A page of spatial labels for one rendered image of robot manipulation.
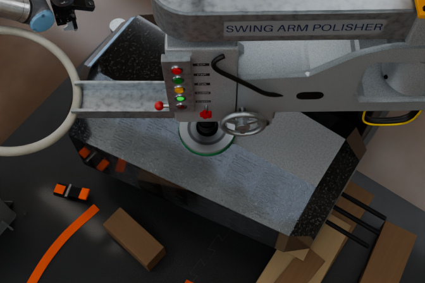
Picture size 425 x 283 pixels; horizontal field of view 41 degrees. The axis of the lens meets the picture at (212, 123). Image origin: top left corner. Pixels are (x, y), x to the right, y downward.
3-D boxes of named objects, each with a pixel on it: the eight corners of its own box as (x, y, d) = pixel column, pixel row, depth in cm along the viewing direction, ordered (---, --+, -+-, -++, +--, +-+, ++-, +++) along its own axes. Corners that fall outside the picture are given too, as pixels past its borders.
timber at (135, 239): (106, 231, 283) (102, 224, 272) (124, 214, 287) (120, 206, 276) (149, 271, 273) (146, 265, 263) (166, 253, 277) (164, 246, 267)
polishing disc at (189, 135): (186, 160, 209) (186, 158, 208) (173, 111, 219) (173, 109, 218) (241, 146, 211) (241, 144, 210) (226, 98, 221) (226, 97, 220)
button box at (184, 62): (195, 104, 178) (190, 53, 153) (195, 112, 177) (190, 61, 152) (169, 105, 179) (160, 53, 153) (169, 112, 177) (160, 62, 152)
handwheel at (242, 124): (264, 112, 189) (267, 88, 176) (265, 138, 184) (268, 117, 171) (219, 112, 189) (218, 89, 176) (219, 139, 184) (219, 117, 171)
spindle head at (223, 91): (279, 70, 200) (293, -16, 160) (283, 126, 189) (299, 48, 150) (177, 71, 200) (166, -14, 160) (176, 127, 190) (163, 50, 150)
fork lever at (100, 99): (271, 79, 202) (272, 72, 198) (274, 127, 194) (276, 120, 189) (78, 79, 202) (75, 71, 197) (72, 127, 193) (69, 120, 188)
